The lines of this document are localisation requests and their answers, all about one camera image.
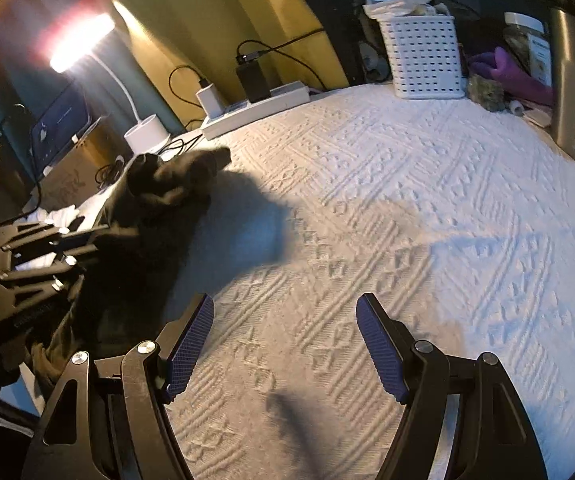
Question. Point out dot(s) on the white plastic basket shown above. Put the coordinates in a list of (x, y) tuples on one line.
[(425, 57)]

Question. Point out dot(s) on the black charger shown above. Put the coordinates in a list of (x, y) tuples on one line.
[(255, 82)]

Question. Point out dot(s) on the purple cloth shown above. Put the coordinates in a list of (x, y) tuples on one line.
[(507, 75)]

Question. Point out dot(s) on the white folded cloth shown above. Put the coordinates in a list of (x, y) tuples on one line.
[(59, 217)]

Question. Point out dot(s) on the grey fuzzy lump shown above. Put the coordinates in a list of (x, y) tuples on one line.
[(487, 92)]

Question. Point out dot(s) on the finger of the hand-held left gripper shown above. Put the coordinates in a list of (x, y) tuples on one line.
[(42, 240), (37, 285)]

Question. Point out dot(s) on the dark brown printed t-shirt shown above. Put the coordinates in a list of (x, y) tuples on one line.
[(147, 240)]

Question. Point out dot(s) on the black tablet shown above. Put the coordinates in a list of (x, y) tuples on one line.
[(59, 125)]

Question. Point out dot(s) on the glass jar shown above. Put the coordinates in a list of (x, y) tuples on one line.
[(530, 45)]

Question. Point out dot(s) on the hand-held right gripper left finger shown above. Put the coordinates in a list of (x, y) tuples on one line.
[(192, 345)]

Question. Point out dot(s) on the white desk lamp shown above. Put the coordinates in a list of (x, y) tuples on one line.
[(145, 135)]

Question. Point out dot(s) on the brown cardboard box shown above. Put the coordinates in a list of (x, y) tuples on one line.
[(87, 175)]

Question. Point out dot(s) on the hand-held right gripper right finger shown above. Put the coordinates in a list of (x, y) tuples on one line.
[(382, 350)]

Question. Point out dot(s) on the white charger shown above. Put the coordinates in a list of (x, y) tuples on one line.
[(211, 101)]

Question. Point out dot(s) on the white textured bedspread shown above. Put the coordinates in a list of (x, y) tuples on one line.
[(392, 200)]

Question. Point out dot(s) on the white power strip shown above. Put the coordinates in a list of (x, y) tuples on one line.
[(257, 110)]

